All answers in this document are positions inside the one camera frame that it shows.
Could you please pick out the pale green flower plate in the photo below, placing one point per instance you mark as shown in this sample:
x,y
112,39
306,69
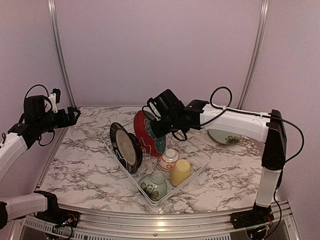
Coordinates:
x,y
224,137

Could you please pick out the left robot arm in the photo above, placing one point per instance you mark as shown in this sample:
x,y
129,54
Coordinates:
x,y
16,142

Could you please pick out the yellow mug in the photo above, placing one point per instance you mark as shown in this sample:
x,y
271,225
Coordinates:
x,y
180,172

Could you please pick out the left aluminium frame post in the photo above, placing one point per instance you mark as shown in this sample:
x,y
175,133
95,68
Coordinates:
x,y
59,51

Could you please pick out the red plate with teal flower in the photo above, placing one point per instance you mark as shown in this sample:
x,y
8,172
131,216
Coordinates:
x,y
154,146

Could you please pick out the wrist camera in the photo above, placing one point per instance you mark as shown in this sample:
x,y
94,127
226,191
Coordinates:
x,y
54,98
153,109

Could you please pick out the right aluminium frame post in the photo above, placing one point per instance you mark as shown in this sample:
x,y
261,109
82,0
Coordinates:
x,y
259,38

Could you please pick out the small dark red flower plate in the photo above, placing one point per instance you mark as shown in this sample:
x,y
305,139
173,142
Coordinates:
x,y
138,154

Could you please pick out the front aluminium rail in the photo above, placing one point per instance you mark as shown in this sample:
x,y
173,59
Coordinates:
x,y
106,225

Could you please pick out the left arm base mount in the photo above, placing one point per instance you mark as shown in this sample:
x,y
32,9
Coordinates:
x,y
56,215

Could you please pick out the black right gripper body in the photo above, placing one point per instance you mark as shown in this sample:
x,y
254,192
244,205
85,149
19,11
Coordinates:
x,y
170,123

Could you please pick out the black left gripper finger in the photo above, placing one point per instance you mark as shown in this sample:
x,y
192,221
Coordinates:
x,y
72,120
73,111

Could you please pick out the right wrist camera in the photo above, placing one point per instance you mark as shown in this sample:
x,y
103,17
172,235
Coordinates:
x,y
153,109

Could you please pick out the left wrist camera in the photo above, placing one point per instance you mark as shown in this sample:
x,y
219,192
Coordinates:
x,y
54,98

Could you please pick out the green bowl with flower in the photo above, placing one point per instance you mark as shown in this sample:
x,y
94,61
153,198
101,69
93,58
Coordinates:
x,y
154,185

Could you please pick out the white wire dish rack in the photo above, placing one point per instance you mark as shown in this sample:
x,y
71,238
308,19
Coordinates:
x,y
187,150

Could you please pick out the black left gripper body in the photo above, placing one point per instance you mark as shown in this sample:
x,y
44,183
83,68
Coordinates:
x,y
44,122

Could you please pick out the white bowl with red pattern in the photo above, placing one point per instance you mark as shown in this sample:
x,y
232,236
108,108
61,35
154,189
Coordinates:
x,y
168,159

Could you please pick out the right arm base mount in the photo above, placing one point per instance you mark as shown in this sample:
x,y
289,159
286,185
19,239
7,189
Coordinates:
x,y
255,216

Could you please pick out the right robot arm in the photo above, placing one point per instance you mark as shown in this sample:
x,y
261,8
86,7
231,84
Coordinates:
x,y
266,128

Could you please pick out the large black rimmed cream plate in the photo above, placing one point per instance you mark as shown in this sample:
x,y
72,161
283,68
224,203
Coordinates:
x,y
121,143

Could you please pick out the aluminium frame post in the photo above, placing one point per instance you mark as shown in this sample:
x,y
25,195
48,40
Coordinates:
x,y
59,51
259,38

